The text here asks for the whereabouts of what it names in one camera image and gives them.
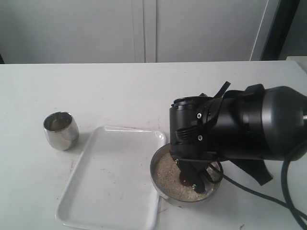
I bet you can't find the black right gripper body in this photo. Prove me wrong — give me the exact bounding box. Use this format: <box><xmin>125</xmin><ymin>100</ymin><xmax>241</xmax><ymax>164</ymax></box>
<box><xmin>169</xmin><ymin>94</ymin><xmax>242</xmax><ymax>165</ymax></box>

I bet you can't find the brown wooden spoon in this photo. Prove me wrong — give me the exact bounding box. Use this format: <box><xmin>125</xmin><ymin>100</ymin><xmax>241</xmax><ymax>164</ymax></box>
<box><xmin>178</xmin><ymin>164</ymin><xmax>191</xmax><ymax>187</ymax></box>

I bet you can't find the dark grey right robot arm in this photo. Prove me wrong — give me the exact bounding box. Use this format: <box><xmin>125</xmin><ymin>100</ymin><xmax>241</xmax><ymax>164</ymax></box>
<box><xmin>169</xmin><ymin>82</ymin><xmax>307</xmax><ymax>194</ymax></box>

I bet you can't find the steel bowl of rice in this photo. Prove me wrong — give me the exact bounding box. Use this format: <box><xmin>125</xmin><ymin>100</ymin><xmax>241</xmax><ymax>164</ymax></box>
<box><xmin>150</xmin><ymin>144</ymin><xmax>222</xmax><ymax>207</ymax></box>

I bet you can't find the small steel cup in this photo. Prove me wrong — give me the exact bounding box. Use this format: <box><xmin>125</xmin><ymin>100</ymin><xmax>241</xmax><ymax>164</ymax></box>
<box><xmin>43</xmin><ymin>111</ymin><xmax>79</xmax><ymax>151</ymax></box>

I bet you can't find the white rectangular plastic tray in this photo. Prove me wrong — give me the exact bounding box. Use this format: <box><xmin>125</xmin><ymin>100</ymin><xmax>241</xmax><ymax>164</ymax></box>
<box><xmin>55</xmin><ymin>126</ymin><xmax>166</xmax><ymax>230</ymax></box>

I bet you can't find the white cabinet with doors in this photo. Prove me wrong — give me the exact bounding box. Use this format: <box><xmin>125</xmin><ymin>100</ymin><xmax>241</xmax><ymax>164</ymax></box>
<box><xmin>0</xmin><ymin>0</ymin><xmax>279</xmax><ymax>64</ymax></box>

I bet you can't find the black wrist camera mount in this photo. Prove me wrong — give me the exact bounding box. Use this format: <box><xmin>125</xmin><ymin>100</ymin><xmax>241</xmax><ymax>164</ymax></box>
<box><xmin>230</xmin><ymin>159</ymin><xmax>273</xmax><ymax>186</ymax></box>

